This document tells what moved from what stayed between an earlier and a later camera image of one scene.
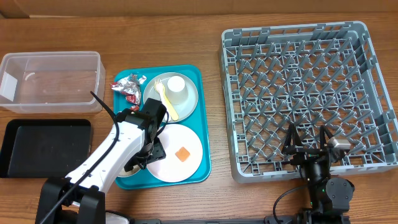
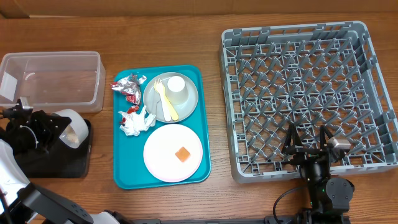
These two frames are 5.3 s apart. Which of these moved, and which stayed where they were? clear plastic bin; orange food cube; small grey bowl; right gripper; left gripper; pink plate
Moved: small grey bowl; left gripper
Stayed: pink plate; orange food cube; clear plastic bin; right gripper
